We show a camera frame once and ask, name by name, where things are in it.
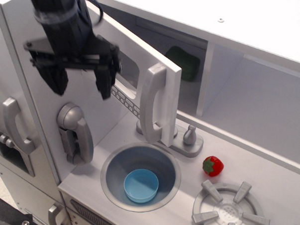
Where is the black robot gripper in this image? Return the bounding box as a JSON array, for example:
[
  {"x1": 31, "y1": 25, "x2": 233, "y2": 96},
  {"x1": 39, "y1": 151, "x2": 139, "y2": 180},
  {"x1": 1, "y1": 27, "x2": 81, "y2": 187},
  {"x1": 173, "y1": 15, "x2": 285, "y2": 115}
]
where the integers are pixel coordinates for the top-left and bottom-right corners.
[{"x1": 24, "y1": 10, "x2": 120, "y2": 100}]

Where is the white microwave door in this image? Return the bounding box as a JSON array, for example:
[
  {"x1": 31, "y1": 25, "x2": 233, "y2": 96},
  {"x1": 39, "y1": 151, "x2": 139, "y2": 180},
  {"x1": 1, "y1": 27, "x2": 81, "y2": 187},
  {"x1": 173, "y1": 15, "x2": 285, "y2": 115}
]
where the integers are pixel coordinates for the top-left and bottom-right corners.
[{"x1": 94, "y1": 13, "x2": 182, "y2": 147}]

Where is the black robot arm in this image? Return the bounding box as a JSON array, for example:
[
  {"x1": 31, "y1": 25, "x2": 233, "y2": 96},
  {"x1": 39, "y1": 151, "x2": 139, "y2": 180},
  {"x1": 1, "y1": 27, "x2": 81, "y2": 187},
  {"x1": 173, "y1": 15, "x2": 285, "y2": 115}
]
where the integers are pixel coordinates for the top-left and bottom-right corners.
[{"x1": 24, "y1": 0, "x2": 120, "y2": 100}]

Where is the grey toy telephone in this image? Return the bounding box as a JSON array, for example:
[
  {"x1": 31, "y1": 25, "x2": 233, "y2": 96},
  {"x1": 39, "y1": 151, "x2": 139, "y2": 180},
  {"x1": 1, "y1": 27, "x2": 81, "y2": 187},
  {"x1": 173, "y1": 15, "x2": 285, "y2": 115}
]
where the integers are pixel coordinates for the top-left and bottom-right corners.
[{"x1": 57, "y1": 103, "x2": 94, "y2": 166}]

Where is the round grey sink basin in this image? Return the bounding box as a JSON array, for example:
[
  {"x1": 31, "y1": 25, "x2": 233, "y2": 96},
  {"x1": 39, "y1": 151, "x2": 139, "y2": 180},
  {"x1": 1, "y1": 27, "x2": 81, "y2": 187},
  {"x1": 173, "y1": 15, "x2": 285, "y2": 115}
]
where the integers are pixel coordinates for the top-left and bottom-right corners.
[{"x1": 100, "y1": 143, "x2": 181, "y2": 213}]

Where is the green toy bell pepper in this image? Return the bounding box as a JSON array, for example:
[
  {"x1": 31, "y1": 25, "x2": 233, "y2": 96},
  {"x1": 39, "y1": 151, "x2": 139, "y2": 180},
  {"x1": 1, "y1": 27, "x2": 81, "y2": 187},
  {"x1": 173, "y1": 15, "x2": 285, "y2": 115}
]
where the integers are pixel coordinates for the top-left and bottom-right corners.
[{"x1": 165, "y1": 46, "x2": 200, "y2": 82}]

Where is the blue plastic bowl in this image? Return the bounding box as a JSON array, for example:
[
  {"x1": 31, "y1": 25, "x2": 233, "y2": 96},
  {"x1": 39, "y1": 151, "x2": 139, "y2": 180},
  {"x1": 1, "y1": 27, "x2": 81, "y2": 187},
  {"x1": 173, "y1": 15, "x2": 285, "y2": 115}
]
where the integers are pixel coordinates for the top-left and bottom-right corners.
[{"x1": 123, "y1": 169, "x2": 159, "y2": 203}]

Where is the grey toy faucet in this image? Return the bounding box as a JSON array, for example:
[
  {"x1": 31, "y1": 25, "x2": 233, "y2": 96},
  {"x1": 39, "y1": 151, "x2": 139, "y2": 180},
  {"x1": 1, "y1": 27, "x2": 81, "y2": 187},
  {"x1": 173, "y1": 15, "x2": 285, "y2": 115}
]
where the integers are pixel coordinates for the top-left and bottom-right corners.
[{"x1": 134, "y1": 116, "x2": 205, "y2": 159}]

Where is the white toy kitchen cabinet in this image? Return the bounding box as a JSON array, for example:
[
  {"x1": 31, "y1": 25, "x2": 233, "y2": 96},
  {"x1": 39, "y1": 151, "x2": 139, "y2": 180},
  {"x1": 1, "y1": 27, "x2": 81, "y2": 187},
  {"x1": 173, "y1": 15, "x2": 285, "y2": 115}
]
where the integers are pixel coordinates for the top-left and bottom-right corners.
[{"x1": 0, "y1": 0, "x2": 300, "y2": 225}]

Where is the red toy strawberry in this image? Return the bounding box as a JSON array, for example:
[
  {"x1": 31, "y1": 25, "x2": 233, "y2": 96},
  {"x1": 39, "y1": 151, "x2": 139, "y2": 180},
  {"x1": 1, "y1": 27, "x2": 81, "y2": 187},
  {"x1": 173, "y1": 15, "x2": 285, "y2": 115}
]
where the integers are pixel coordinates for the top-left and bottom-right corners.
[{"x1": 202, "y1": 156, "x2": 224, "y2": 177}]

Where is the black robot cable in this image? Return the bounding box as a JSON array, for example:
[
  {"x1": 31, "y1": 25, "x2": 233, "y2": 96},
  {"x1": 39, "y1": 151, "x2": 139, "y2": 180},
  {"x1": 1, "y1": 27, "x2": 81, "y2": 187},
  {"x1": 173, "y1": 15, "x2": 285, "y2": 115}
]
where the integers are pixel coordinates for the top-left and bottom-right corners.
[{"x1": 80, "y1": 0, "x2": 105, "y2": 28}]

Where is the grey fridge door handle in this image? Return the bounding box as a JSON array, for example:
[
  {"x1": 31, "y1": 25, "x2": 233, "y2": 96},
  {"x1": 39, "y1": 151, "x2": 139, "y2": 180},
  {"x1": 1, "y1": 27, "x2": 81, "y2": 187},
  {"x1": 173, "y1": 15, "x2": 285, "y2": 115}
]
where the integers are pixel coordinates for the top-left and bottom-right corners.
[{"x1": 0, "y1": 97, "x2": 39, "y2": 156}]

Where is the grey oven door handle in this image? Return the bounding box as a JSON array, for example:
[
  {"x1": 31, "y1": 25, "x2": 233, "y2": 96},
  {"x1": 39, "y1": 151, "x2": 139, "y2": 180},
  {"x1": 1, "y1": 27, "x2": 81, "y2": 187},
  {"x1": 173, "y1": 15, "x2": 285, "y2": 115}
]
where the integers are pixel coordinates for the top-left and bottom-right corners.
[{"x1": 48, "y1": 205, "x2": 63, "y2": 225}]

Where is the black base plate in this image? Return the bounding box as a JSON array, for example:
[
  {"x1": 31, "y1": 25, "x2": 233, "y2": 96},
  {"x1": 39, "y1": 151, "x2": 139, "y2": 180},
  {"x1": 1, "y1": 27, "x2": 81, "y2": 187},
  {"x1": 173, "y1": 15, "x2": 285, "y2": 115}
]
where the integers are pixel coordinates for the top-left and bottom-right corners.
[{"x1": 0, "y1": 198, "x2": 35, "y2": 225}]

